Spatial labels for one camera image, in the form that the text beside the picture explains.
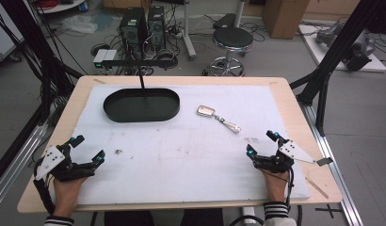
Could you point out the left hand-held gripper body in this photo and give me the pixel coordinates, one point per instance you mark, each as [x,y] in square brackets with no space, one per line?
[48,160]

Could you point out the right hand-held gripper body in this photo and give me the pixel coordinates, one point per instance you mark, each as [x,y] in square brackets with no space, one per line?
[286,155]

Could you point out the person's right hand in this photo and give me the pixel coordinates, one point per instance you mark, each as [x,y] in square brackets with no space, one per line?
[276,186]

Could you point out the person's left hand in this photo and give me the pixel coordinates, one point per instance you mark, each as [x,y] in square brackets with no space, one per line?
[68,194]

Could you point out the small black flat piece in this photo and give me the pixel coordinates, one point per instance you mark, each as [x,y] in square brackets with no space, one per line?
[324,161]

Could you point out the thin wooden stick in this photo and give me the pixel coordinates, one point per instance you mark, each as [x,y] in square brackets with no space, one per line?
[316,187]

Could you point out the person's right striped sleeve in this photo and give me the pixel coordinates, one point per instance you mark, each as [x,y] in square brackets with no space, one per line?
[277,213]

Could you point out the person's striped sleeve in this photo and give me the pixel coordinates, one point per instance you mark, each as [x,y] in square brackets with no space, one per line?
[58,221]
[277,213]

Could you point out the person's left striped sleeve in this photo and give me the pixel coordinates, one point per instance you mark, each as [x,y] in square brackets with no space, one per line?
[58,221]

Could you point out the white table mat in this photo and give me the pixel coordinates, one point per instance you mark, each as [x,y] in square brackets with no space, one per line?
[188,163]

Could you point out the black oval tray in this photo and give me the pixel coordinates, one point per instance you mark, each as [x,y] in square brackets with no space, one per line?
[141,106]

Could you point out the white electronic box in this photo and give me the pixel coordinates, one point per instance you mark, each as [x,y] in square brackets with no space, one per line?
[104,56]

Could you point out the white board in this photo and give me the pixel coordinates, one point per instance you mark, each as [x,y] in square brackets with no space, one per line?
[319,50]

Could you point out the black round stool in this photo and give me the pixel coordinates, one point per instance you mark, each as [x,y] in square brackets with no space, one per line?
[232,39]

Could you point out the clear plastic bag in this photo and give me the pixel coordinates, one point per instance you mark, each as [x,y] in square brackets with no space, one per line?
[79,24]

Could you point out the brown cardboard box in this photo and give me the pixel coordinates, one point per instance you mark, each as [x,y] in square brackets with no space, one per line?
[283,17]

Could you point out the grey machine parts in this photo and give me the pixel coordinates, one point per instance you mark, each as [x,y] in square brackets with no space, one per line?
[354,47]

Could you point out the black computer tower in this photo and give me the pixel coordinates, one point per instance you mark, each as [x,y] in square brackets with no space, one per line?
[156,26]
[131,31]

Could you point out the grey desk leg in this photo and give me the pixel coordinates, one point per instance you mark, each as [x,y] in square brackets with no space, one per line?
[188,34]

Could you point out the aluminium rail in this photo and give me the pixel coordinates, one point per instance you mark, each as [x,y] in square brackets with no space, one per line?
[332,163]
[15,163]

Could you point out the black camera stand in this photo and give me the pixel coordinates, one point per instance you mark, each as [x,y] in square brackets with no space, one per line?
[141,63]

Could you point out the black metal frame strut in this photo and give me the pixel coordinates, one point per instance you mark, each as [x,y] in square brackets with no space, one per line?
[338,47]
[28,44]

